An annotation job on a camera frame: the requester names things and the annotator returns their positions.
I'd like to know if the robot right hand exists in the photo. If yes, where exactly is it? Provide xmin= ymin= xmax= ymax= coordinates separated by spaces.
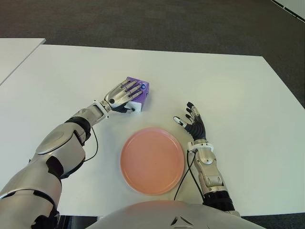
xmin=173 ymin=102 xmax=207 ymax=141

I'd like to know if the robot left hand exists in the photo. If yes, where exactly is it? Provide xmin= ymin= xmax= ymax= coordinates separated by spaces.
xmin=103 ymin=80 xmax=146 ymax=114

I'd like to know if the purple tissue paper pack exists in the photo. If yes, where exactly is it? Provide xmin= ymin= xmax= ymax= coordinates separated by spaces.
xmin=120 ymin=76 xmax=150 ymax=113

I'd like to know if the pink round plate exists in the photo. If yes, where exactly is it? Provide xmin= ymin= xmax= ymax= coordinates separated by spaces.
xmin=120 ymin=127 xmax=185 ymax=196

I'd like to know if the silver robot torso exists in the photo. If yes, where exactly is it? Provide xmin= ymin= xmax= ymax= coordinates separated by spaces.
xmin=85 ymin=200 xmax=253 ymax=229

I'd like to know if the neighbouring white table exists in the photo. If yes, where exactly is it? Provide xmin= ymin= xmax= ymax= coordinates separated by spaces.
xmin=0 ymin=38 xmax=46 ymax=85

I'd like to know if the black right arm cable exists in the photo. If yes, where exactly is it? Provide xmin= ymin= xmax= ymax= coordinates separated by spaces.
xmin=173 ymin=150 xmax=205 ymax=201

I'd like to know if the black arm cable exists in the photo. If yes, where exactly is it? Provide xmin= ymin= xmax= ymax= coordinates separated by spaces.
xmin=173 ymin=150 xmax=205 ymax=201
xmin=83 ymin=127 xmax=99 ymax=163

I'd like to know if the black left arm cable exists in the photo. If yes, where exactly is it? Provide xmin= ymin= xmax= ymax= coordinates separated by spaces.
xmin=83 ymin=127 xmax=99 ymax=163

